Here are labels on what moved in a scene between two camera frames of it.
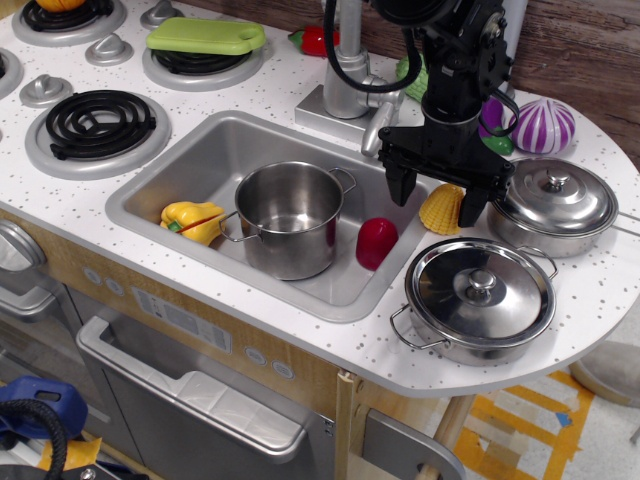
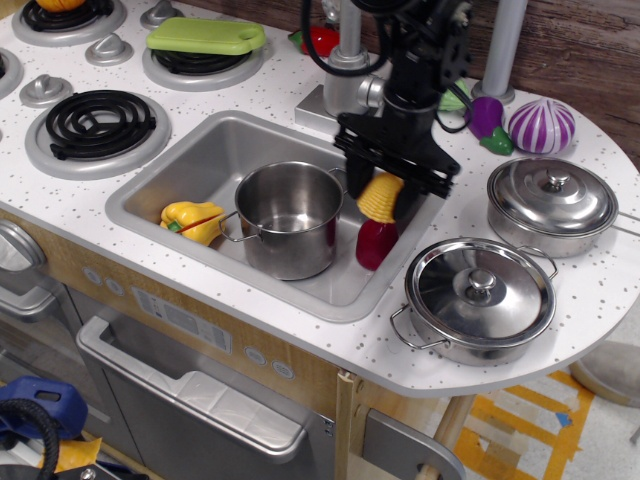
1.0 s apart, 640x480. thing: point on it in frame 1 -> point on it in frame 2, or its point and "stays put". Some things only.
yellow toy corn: x=439 y=211 -> x=380 y=200
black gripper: x=447 y=148 -> x=400 y=141
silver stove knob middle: x=108 y=50 stays put
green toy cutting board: x=205 y=36 stays put
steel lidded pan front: x=486 y=300 stays put
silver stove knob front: x=45 y=92 stays put
